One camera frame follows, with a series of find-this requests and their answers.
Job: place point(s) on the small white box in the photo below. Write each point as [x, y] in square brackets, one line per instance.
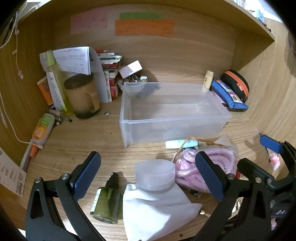
[130, 68]

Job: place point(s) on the frosted white round jar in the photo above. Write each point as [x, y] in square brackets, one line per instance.
[155, 173]

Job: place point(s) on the pink paper note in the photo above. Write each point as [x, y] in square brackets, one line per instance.
[89, 20]

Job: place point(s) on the cream small bottle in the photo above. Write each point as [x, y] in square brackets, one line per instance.
[208, 78]

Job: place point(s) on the mint green tube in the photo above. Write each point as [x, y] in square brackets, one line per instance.
[175, 143]

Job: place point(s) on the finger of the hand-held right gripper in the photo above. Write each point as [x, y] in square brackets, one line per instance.
[271, 144]
[247, 166]

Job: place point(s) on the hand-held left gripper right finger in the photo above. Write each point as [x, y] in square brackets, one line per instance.
[208, 176]

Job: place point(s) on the orange paper note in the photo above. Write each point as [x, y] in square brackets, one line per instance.
[143, 27]

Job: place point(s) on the white printed card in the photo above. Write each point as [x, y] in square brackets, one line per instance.
[11, 176]

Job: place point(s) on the small pink toy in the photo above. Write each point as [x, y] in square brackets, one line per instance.
[275, 161]

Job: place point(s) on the brown ceramic mug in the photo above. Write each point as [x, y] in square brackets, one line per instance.
[78, 97]

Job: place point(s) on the yellow-green tall bottle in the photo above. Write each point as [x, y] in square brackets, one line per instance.
[59, 81]

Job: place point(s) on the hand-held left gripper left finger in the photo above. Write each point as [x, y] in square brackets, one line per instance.
[86, 176]

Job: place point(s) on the white green orange tube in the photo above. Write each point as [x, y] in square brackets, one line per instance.
[42, 129]

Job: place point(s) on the wooden desktop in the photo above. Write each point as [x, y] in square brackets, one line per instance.
[81, 139]

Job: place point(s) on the clear plastic storage box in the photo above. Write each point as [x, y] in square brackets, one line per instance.
[175, 125]

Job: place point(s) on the orange white pen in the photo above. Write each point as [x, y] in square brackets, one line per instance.
[29, 157]

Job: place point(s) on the dark green dropper bottle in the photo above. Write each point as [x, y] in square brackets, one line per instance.
[106, 199]

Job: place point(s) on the white printed paper sheet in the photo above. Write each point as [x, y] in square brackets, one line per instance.
[71, 59]

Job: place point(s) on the clear plastic bag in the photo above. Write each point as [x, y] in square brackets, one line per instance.
[225, 141]

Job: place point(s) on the green paper note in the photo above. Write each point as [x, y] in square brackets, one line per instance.
[140, 15]

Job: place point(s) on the stack of red white boxes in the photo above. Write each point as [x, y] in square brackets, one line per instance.
[113, 85]

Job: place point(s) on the black orange round case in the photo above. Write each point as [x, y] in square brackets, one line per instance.
[238, 81]

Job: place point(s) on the white cloth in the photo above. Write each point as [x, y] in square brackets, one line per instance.
[152, 208]

